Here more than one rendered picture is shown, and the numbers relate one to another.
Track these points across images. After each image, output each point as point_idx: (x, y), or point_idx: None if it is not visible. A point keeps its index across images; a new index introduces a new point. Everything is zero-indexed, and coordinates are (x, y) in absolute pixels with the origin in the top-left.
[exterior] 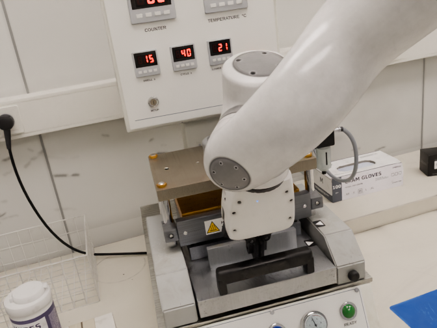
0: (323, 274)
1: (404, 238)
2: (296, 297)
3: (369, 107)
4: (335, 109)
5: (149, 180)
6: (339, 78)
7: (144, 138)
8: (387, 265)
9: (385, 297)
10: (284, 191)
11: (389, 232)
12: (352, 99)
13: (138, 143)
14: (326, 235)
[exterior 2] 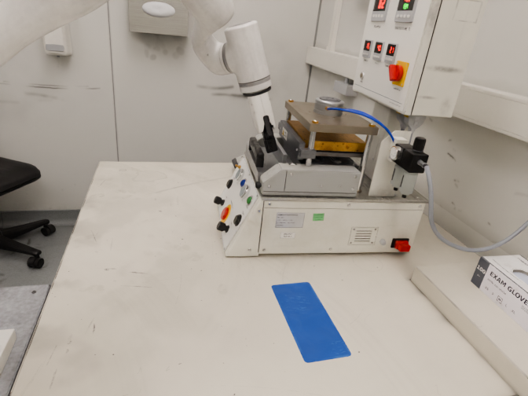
0: (256, 171)
1: (424, 331)
2: (254, 177)
3: None
4: (192, 35)
5: (434, 170)
6: (194, 23)
7: (447, 137)
8: (368, 301)
9: (320, 284)
10: (251, 104)
11: (436, 324)
12: (194, 34)
13: (442, 137)
14: (277, 163)
